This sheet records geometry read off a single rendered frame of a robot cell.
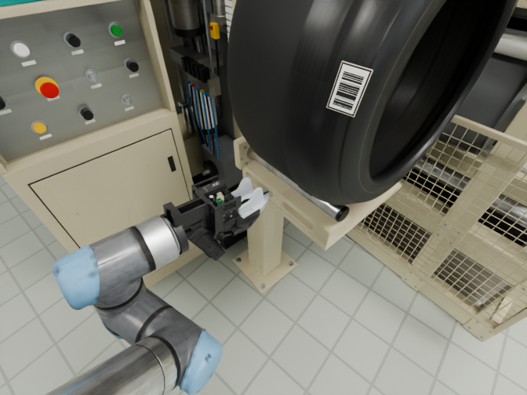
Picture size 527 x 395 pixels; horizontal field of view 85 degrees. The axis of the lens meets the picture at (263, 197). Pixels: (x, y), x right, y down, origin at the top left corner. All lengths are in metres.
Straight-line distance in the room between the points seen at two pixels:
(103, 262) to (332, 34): 0.41
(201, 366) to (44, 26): 0.88
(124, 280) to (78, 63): 0.73
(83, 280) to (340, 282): 1.40
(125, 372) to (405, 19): 0.51
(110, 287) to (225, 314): 1.15
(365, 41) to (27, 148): 0.97
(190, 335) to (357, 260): 1.41
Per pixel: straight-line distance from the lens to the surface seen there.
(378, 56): 0.42
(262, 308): 1.55
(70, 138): 1.11
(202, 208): 0.46
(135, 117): 1.14
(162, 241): 0.44
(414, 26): 0.45
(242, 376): 1.47
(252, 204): 0.53
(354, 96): 0.41
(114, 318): 0.51
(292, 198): 0.79
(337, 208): 0.71
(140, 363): 0.40
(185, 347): 0.45
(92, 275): 0.44
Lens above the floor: 1.43
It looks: 46 degrees down
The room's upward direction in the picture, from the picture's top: straight up
